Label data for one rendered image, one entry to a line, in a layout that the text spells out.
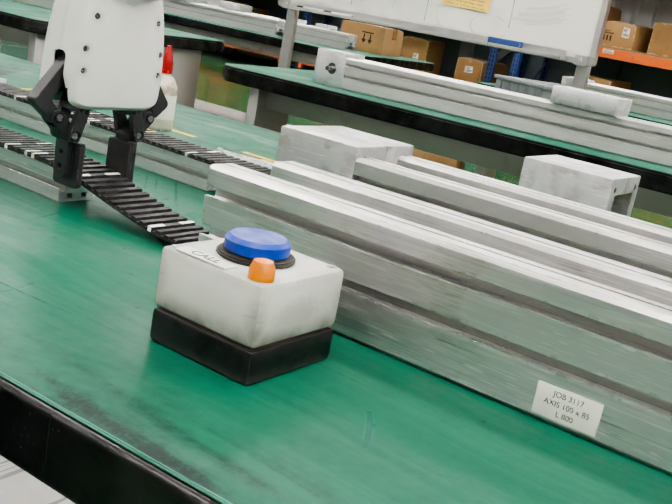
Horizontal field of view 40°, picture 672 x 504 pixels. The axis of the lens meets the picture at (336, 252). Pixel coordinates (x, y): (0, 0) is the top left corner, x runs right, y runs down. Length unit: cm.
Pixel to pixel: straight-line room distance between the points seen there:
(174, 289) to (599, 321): 25
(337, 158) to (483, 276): 31
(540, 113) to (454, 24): 159
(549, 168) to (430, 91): 145
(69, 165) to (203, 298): 32
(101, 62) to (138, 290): 23
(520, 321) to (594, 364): 5
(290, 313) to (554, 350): 15
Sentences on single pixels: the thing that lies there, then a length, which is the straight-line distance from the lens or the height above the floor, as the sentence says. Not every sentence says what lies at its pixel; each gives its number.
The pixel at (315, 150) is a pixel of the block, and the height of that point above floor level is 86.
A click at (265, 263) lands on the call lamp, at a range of 51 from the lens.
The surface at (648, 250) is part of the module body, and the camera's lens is 72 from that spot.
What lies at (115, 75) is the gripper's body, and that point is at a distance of 82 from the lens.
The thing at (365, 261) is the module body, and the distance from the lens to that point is 60.
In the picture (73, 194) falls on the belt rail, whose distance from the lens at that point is 87.
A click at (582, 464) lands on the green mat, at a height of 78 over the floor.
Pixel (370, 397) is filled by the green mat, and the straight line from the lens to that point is 54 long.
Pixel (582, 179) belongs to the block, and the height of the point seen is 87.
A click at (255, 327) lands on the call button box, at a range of 51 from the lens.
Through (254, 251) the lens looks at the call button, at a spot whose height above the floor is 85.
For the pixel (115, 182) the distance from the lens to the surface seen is 85.
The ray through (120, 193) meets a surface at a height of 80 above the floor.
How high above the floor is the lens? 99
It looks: 15 degrees down
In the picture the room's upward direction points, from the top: 11 degrees clockwise
